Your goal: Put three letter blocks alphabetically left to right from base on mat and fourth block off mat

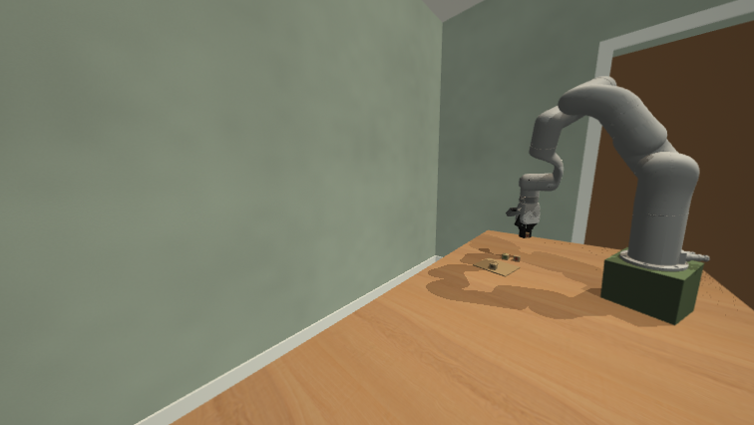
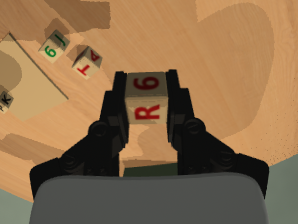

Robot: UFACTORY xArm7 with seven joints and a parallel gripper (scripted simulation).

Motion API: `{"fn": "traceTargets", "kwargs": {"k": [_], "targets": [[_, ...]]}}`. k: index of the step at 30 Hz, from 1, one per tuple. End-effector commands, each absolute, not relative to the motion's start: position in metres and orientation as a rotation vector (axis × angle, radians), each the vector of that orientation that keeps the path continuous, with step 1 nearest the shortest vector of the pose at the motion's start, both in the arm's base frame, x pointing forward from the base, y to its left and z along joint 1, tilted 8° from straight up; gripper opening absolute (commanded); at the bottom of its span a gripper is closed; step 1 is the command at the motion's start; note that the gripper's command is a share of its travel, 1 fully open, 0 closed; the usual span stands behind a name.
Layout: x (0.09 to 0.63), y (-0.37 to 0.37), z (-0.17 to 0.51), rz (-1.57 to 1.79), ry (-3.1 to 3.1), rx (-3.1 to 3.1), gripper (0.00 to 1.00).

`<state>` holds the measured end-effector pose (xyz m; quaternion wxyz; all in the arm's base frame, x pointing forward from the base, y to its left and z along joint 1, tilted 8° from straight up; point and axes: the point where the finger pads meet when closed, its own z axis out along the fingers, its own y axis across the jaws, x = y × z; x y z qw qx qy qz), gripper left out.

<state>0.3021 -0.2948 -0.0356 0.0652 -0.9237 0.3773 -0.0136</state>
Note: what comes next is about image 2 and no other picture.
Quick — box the beige toy block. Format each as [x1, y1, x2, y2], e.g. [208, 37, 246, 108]
[124, 72, 168, 125]
[0, 91, 14, 114]
[72, 46, 103, 80]
[38, 29, 70, 63]

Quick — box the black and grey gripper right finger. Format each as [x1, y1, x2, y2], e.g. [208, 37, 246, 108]
[165, 69, 269, 199]

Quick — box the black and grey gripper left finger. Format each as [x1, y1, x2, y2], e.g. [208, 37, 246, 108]
[29, 71, 129, 200]

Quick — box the tan flat mat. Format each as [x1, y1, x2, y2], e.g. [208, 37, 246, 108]
[0, 33, 69, 122]

